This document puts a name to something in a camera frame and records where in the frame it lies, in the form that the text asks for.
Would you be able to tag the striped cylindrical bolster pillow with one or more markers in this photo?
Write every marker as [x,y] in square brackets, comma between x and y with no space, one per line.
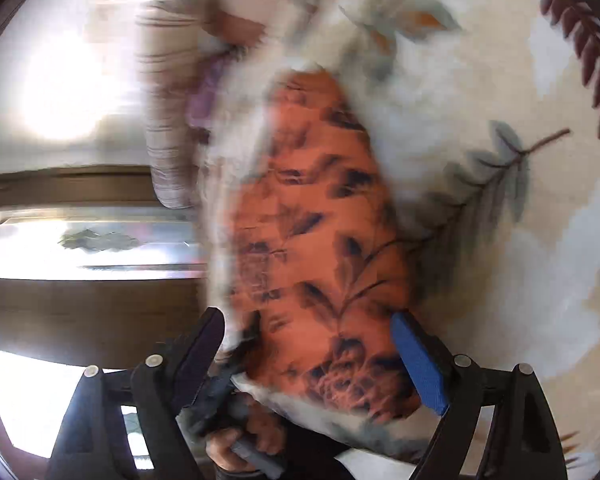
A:
[170,42]

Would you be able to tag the orange black floral blouse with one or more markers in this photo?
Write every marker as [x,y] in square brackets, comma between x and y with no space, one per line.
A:
[320,257]

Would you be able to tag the stained glass wooden door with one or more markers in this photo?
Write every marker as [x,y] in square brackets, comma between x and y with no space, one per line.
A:
[112,323]

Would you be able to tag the cream leaf-pattern fleece blanket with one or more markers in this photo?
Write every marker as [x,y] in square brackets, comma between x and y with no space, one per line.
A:
[483,117]

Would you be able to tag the purple cloth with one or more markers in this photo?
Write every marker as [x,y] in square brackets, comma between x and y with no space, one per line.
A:
[206,86]

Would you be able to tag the person's left hand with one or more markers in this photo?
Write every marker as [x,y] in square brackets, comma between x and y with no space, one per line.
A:
[261,425]

